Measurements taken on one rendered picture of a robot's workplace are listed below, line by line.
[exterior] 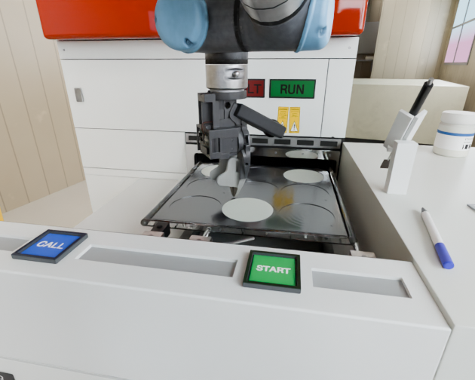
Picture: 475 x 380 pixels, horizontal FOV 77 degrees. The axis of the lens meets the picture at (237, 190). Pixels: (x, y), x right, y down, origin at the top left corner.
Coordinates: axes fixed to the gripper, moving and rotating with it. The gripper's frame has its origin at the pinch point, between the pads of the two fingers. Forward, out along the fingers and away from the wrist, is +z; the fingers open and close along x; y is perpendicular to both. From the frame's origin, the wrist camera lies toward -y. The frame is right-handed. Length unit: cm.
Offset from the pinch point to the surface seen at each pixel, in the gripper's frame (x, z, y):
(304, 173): -5.3, 1.6, -22.0
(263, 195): 1.7, 1.7, -5.4
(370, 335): 39.8, -2.5, 6.6
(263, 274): 31.0, -4.9, 12.3
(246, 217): 9.1, 1.6, 2.5
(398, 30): -400, -84, -549
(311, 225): 16.4, 1.7, -6.5
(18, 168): -250, 59, 87
